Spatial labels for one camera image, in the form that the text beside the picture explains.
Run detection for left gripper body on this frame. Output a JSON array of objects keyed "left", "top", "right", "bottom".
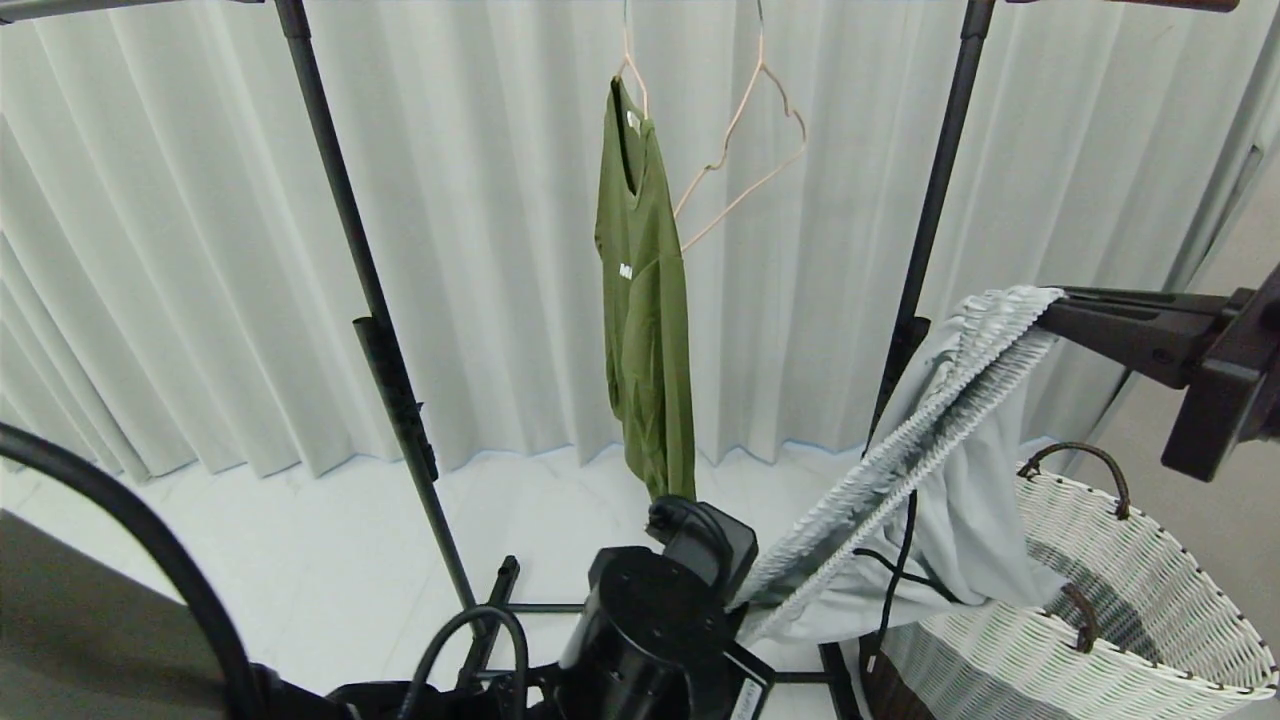
[{"left": 690, "top": 642, "right": 777, "bottom": 720}]

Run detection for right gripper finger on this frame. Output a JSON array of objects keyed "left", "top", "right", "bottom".
[
  {"left": 1060, "top": 287, "right": 1251, "bottom": 314},
  {"left": 1035, "top": 300, "right": 1226, "bottom": 391}
]

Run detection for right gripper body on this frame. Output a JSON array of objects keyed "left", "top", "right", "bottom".
[{"left": 1160, "top": 265, "right": 1280, "bottom": 483}]

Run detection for pale grey shorts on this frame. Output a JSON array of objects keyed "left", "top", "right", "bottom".
[{"left": 728, "top": 285, "right": 1069, "bottom": 661}]

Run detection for green long-sleeved shirt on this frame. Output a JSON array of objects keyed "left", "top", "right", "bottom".
[{"left": 594, "top": 78, "right": 698, "bottom": 503}]

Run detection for pink clothes hanger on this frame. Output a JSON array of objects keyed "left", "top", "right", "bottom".
[
  {"left": 613, "top": 0, "right": 651, "bottom": 121},
  {"left": 672, "top": 0, "right": 808, "bottom": 253}
]

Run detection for white laundry basket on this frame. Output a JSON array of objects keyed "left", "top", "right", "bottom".
[{"left": 858, "top": 442, "right": 1279, "bottom": 720}]

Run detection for black clothes rack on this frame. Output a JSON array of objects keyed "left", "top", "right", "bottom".
[{"left": 0, "top": 0, "right": 1241, "bottom": 720}]

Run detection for white curtain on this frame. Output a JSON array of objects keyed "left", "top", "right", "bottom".
[{"left": 0, "top": 0, "right": 1280, "bottom": 481}]

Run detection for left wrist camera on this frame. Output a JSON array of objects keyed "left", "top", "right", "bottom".
[{"left": 645, "top": 497, "right": 759, "bottom": 606}]

